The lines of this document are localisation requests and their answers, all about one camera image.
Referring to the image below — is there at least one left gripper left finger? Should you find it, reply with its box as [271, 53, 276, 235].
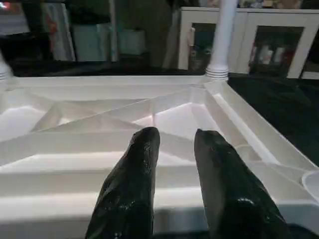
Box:
[84, 126, 161, 239]

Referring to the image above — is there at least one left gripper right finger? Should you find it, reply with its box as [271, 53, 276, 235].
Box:
[193, 128, 293, 239]

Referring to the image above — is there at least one white plastic table top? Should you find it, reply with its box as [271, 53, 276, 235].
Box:
[0, 74, 319, 236]

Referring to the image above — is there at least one white plastic table leg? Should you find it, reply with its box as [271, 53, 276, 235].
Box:
[205, 0, 239, 82]
[0, 50, 15, 86]

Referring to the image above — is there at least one black work mat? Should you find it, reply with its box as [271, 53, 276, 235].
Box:
[0, 60, 319, 239]

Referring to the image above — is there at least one white glass-door cabinet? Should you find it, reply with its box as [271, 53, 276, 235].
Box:
[177, 5, 319, 81]

